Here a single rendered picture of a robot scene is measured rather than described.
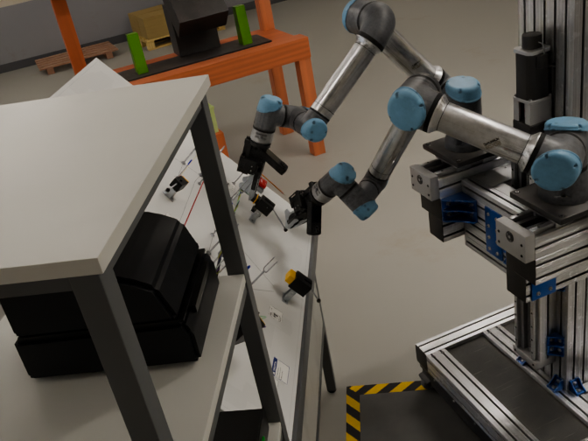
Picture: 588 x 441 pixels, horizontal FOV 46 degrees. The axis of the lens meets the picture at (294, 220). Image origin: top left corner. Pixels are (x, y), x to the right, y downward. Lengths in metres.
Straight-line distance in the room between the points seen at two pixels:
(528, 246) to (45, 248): 1.53
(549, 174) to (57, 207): 1.36
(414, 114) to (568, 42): 0.53
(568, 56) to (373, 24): 0.58
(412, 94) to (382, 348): 1.76
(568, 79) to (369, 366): 1.69
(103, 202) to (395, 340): 2.73
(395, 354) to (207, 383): 2.30
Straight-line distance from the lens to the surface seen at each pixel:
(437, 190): 2.42
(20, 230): 0.82
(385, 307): 3.66
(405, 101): 1.92
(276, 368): 1.94
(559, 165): 1.89
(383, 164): 2.21
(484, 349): 3.04
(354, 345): 3.44
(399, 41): 2.38
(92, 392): 1.19
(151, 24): 10.38
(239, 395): 1.78
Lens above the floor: 2.17
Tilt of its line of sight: 28 degrees down
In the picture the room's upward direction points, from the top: 11 degrees counter-clockwise
